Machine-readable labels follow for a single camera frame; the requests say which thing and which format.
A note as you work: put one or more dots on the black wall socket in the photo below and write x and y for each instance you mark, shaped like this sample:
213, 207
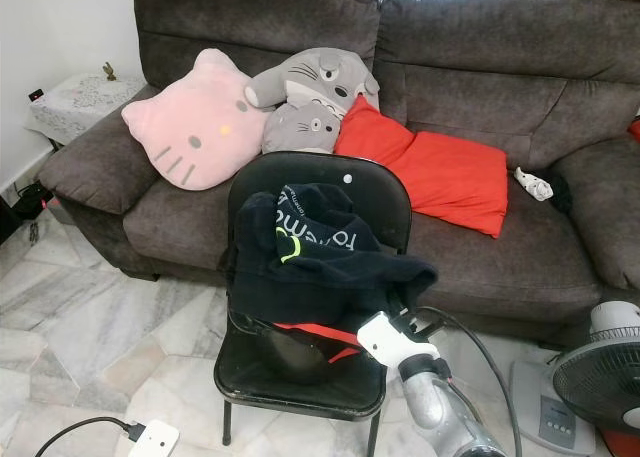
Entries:
36, 94

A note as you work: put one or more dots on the pink cat face pillow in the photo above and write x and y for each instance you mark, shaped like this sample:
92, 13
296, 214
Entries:
195, 127

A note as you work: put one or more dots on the black folding chair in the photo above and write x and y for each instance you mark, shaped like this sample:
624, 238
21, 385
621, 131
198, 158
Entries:
280, 387

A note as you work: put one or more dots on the large grey totoro plush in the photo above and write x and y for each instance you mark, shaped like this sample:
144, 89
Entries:
320, 77

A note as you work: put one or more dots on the black printed t-shirt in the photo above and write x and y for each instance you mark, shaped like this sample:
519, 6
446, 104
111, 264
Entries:
320, 272

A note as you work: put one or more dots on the black white standing fan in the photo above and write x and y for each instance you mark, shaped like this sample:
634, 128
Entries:
600, 377

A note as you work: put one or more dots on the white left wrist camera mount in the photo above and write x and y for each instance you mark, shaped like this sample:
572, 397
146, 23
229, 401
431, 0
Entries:
155, 439

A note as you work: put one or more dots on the red cushion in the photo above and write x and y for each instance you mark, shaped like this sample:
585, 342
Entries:
455, 182
370, 135

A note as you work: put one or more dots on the small brass figurine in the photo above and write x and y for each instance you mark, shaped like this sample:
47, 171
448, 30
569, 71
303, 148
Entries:
109, 72

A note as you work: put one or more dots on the lace covered side table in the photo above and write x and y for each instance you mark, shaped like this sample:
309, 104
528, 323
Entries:
80, 107

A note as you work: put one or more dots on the small grey totoro plush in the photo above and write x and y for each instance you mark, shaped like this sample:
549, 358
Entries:
302, 129

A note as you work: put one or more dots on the brown fabric sofa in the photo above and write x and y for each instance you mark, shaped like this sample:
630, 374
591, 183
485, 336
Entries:
510, 267

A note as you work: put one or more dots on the black power adapter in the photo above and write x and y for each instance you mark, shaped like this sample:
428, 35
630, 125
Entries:
30, 197

